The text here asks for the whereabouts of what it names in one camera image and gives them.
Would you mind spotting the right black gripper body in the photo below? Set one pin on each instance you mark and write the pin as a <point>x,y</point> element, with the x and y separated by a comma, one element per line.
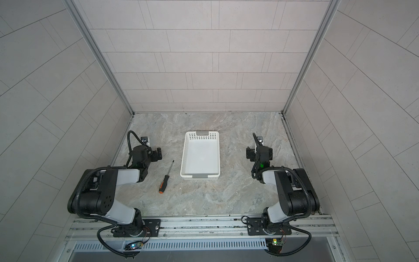
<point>253,155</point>

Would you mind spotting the right circuit board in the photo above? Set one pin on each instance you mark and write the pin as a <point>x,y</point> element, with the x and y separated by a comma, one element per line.
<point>274,245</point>

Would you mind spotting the left circuit board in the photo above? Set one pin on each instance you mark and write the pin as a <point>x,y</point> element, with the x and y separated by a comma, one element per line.
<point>137,245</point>

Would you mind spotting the left corner metal profile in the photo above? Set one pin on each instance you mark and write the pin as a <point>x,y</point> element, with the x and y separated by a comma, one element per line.
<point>91,43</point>

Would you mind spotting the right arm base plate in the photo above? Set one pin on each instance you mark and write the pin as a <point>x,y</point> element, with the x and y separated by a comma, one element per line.
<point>262,227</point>

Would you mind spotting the corner metal profile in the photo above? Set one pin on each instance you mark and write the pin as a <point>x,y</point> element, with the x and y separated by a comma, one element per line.
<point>91,43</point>
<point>328,17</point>

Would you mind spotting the perforated vent strip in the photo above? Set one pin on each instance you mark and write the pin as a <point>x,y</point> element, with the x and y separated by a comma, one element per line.
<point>177,245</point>

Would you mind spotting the aluminium mounting rail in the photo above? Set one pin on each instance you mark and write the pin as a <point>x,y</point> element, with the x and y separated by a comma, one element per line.
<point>202,227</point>

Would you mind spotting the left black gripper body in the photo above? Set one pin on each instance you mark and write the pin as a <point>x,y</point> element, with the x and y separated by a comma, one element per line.
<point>154,157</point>

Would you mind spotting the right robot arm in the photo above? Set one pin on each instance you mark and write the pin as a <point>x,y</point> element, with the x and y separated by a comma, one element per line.
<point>296,195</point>

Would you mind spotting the orange black handled screwdriver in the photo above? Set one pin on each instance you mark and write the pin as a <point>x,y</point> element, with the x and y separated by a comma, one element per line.
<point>164,183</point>

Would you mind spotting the white plastic bin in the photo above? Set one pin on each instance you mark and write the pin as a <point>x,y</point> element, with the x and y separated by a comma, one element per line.
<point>201,156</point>

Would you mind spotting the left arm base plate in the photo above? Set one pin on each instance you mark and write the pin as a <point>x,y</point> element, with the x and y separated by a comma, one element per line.
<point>144,229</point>

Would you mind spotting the circuit board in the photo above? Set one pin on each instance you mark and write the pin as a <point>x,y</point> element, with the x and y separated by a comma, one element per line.
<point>137,245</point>
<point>274,245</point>

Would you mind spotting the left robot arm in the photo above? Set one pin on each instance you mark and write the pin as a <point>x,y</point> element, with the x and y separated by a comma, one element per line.
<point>94,196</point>

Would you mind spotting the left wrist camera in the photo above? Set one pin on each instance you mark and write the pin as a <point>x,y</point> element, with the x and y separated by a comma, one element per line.
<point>145,140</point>

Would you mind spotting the right corner metal profile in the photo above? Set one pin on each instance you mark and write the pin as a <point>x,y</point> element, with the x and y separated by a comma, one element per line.
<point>328,17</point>

